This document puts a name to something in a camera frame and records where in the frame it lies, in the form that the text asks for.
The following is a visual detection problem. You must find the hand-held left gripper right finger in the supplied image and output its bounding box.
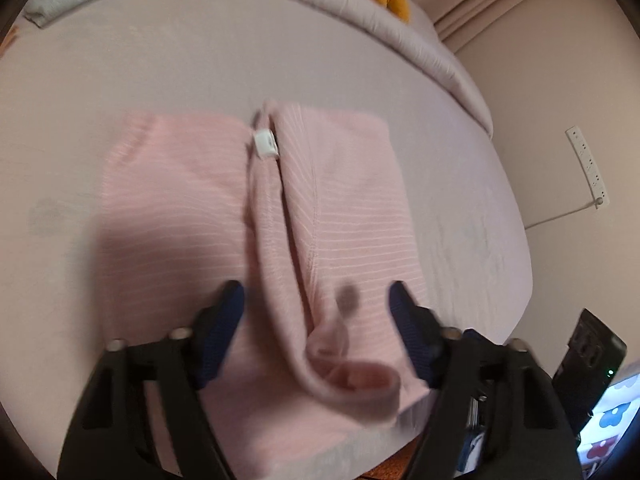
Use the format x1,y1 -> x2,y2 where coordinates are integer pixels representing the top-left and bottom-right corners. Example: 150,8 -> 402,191
389,280 -> 584,480

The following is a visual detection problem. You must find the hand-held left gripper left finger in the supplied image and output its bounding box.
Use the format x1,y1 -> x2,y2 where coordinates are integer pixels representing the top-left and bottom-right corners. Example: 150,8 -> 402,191
56,280 -> 246,480

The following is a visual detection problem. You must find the pink striped top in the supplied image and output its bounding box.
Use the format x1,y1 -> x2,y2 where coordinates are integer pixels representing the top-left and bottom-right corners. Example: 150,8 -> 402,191
95,100 -> 436,480

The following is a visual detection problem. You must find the floral printed cloth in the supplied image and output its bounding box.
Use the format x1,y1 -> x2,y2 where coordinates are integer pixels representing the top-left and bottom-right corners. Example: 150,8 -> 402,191
577,385 -> 640,476

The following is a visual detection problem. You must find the white power strip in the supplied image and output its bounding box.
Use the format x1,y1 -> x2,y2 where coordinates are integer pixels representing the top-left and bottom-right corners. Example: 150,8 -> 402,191
565,126 -> 611,210

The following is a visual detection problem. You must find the lavender bed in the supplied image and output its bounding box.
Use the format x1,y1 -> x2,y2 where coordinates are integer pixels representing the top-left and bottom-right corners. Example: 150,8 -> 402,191
0,0 -> 533,478

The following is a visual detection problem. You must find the lavender duvet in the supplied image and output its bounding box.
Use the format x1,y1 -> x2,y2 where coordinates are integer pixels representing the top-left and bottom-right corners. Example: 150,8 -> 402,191
210,0 -> 494,137

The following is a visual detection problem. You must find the pink curtain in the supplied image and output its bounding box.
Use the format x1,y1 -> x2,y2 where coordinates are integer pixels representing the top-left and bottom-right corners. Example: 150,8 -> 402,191
432,0 -> 588,53

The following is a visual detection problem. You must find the orange printed folded garment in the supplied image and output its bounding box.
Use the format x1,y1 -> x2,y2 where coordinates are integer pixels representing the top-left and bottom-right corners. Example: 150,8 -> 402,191
0,24 -> 21,57

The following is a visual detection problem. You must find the white power cable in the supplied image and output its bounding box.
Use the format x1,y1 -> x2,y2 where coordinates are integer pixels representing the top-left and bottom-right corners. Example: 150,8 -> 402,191
524,199 -> 601,231

